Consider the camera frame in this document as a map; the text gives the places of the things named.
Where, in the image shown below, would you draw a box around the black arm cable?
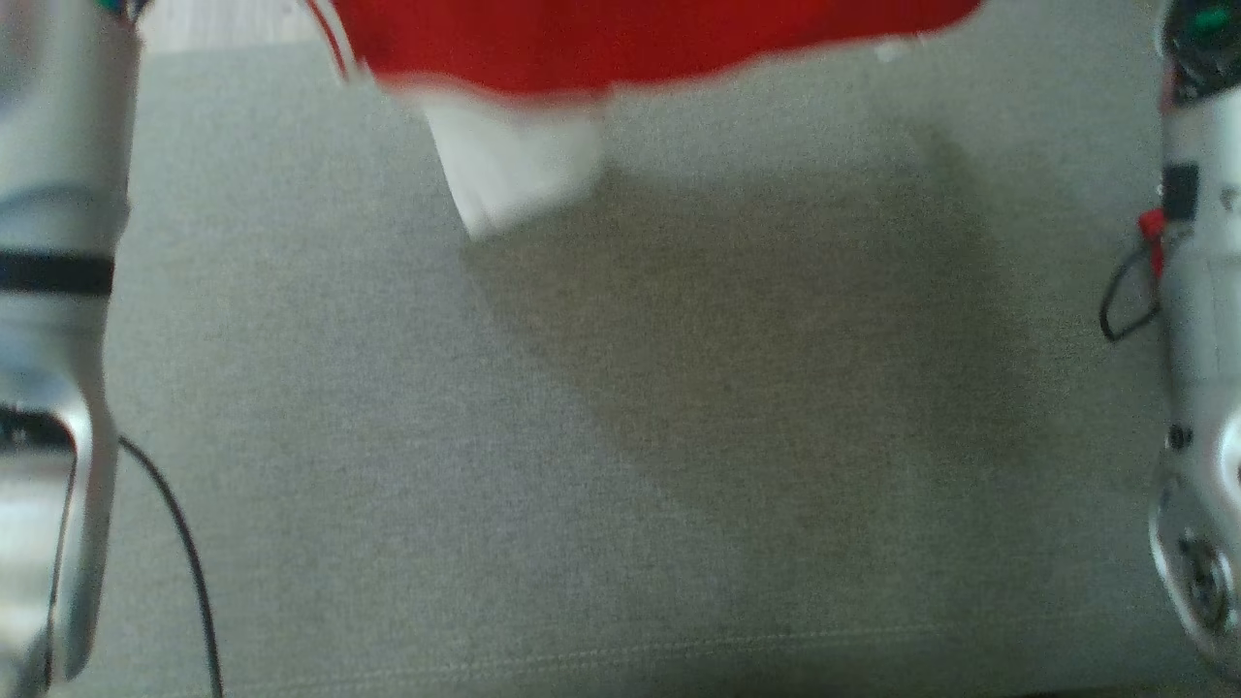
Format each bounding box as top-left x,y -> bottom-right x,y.
1098,242 -> 1164,343
116,436 -> 226,698

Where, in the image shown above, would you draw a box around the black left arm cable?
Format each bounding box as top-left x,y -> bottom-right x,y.
116,436 -> 226,698

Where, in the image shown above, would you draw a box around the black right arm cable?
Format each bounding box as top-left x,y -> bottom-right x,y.
1098,242 -> 1164,343

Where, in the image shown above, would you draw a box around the red cable plug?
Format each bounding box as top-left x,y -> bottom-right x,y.
1137,207 -> 1167,280

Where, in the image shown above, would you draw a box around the red garment with white stripes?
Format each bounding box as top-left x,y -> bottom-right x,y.
308,0 -> 987,240

